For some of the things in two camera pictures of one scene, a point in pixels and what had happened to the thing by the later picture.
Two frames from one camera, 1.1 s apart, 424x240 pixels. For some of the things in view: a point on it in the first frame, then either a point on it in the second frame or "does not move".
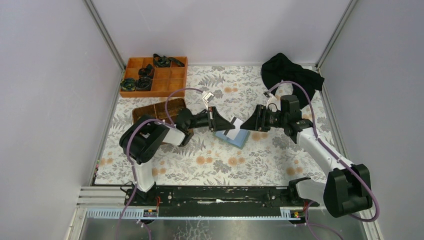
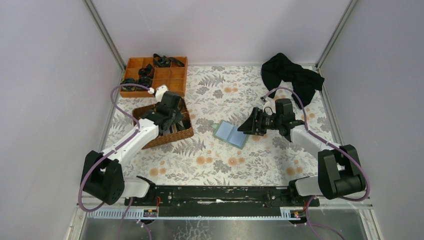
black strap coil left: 128,84 does not move
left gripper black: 212,118 to 175,117
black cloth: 279,68 does not move
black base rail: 149,200 does not move
